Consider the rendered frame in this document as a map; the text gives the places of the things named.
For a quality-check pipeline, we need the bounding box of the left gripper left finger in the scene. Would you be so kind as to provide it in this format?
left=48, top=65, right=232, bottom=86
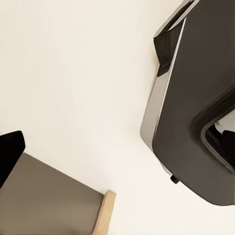
left=0, top=130, right=25, bottom=189

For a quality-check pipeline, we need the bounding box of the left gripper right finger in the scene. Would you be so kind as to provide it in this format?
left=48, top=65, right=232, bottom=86
left=219, top=130, right=235, bottom=170

